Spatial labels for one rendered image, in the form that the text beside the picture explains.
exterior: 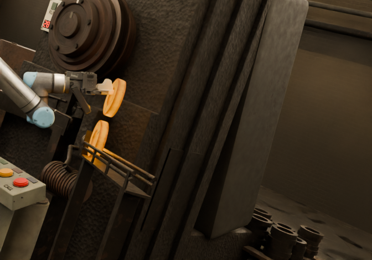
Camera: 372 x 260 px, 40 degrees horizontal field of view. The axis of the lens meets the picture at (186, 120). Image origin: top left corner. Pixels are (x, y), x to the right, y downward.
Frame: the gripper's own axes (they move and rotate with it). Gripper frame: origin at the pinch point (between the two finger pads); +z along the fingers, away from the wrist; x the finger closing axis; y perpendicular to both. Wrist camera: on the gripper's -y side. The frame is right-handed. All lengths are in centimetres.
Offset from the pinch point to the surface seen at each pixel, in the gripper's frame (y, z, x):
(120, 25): 27.8, 5.7, 29.4
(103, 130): -14.4, -4.8, -6.3
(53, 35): 20, -22, 49
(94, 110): -10.9, -3.5, 26.5
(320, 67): 14, 426, 507
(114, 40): 20.7, 3.3, 29.8
